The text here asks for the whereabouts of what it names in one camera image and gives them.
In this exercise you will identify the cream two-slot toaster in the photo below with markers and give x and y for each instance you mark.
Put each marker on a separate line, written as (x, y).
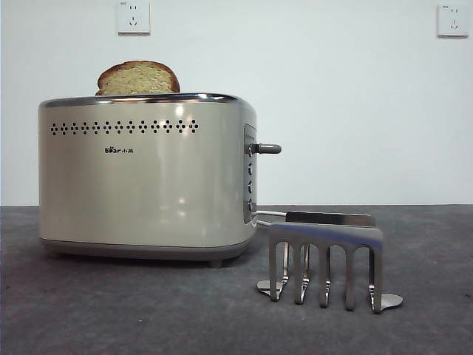
(140, 192)

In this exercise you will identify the slice of brown-crusted bread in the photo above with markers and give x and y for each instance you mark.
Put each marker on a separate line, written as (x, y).
(138, 79)

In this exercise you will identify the grey toaster lever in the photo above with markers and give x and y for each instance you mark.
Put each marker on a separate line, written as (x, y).
(269, 148)

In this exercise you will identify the stainless steel toast rack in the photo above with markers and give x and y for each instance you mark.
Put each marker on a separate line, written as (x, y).
(325, 234)

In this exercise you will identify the white wall socket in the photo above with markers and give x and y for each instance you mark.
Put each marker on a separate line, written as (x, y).
(453, 20)
(133, 18)

